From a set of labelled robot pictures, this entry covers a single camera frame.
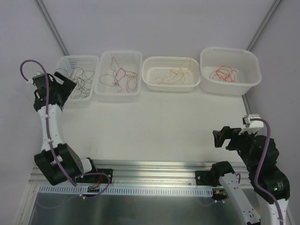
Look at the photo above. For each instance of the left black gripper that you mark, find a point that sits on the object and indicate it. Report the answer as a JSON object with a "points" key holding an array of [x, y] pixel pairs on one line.
{"points": [[62, 89]]}

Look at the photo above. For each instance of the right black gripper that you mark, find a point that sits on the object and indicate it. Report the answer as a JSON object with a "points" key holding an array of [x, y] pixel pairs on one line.
{"points": [[228, 137]]}

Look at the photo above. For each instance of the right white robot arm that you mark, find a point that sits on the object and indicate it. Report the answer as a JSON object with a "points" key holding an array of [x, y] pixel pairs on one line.
{"points": [[259, 154]]}

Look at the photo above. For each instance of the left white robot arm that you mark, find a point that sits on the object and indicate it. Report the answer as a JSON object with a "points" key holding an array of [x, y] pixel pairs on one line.
{"points": [[57, 161]]}

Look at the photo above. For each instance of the far-left white perforated basket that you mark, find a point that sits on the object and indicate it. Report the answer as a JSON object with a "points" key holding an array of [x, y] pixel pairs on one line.
{"points": [[81, 69]]}

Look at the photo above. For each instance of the far-right white plastic tub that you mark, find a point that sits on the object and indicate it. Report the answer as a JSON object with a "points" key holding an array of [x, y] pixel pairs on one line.
{"points": [[228, 71]]}

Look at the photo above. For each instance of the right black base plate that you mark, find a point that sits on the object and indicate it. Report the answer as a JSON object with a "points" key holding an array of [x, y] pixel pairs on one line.
{"points": [[206, 178]]}

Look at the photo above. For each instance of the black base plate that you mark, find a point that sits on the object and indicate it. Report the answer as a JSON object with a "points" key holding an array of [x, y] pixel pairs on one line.
{"points": [[206, 178], [102, 176]]}

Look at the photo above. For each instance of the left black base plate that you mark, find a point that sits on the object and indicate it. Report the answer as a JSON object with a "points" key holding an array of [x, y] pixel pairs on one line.
{"points": [[102, 176]]}

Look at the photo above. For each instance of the white slotted cable duct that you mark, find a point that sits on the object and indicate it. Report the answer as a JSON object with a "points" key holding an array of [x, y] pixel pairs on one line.
{"points": [[126, 190]]}

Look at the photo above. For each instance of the aluminium mounting rail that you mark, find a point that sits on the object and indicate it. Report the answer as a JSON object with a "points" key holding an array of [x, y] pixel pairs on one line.
{"points": [[153, 174]]}

